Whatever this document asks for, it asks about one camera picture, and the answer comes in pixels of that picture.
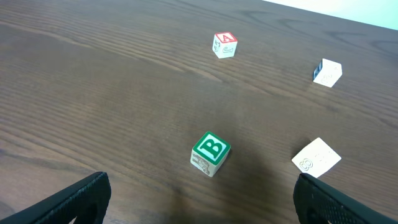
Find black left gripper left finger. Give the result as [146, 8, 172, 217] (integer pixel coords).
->
[1, 172, 111, 224]

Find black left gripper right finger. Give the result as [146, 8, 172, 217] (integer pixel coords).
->
[293, 173, 397, 224]

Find white block with red side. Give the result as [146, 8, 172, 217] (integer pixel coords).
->
[292, 138, 341, 178]

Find green letter B block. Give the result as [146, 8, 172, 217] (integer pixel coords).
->
[190, 131, 231, 177]

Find plain white wooden block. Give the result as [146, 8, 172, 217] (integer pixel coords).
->
[313, 58, 343, 88]

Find red letter A block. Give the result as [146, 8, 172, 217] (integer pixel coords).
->
[211, 32, 238, 58]

